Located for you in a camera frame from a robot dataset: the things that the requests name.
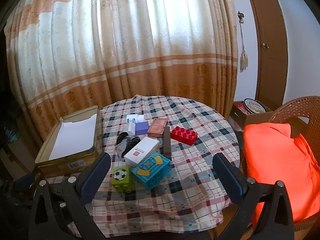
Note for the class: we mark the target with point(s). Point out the plaid tablecloth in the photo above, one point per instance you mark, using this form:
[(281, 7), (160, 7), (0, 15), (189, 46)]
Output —
[(200, 155)]

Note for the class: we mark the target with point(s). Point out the gold metal tin box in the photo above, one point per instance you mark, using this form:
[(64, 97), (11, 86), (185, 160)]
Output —
[(62, 165)]

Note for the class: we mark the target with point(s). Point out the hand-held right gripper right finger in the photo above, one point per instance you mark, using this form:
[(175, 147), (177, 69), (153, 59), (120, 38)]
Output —
[(230, 180)]

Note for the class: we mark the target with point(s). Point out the green soccer ball block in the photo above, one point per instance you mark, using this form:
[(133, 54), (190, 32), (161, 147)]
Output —
[(121, 178)]

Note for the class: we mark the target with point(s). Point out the cream and orange curtain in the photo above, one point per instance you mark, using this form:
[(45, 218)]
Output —
[(125, 42)]

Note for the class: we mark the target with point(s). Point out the round cookie tin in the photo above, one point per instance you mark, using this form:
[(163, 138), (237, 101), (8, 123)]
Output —
[(255, 106)]

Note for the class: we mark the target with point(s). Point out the slim white box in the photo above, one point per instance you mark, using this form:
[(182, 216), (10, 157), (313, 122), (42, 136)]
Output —
[(131, 129)]

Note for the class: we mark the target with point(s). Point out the purple box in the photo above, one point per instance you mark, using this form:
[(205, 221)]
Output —
[(142, 128)]

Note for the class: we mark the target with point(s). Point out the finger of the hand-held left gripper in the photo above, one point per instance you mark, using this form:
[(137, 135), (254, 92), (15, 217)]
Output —
[(23, 182)]

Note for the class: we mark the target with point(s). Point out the curtain tieback tassel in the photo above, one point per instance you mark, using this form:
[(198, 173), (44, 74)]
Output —
[(243, 60)]

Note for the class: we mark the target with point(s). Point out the cardboard box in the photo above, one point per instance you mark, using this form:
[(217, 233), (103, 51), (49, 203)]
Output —
[(255, 120)]

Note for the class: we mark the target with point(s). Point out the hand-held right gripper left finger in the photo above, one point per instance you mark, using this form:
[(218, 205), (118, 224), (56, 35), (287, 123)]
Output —
[(96, 177)]

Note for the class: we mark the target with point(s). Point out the copper pink box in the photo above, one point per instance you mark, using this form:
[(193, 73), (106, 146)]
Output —
[(157, 127)]

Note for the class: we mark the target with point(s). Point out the brass door knob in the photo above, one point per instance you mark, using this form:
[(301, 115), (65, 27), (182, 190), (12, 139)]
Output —
[(265, 46)]

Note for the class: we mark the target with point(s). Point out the teal building block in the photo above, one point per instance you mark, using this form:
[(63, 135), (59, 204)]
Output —
[(152, 171)]

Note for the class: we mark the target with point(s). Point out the dark brown long box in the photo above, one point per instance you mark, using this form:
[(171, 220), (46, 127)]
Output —
[(167, 142)]

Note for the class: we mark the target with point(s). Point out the red white packet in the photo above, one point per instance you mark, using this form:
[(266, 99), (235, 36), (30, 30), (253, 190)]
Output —
[(242, 108)]

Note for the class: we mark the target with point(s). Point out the brown wooden door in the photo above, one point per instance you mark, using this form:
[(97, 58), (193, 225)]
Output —
[(270, 67)]

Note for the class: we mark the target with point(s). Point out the brown wicker chair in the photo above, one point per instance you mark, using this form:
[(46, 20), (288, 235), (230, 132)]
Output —
[(287, 108)]

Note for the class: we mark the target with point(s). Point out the red building block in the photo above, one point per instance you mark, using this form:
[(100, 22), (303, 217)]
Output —
[(183, 135)]

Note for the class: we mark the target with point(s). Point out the white box red label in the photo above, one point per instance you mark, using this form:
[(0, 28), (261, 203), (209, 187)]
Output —
[(141, 152)]

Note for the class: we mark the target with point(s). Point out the white paper liner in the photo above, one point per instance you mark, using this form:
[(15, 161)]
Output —
[(75, 137)]

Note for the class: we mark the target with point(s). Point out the orange cushion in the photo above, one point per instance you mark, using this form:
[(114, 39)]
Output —
[(275, 160)]

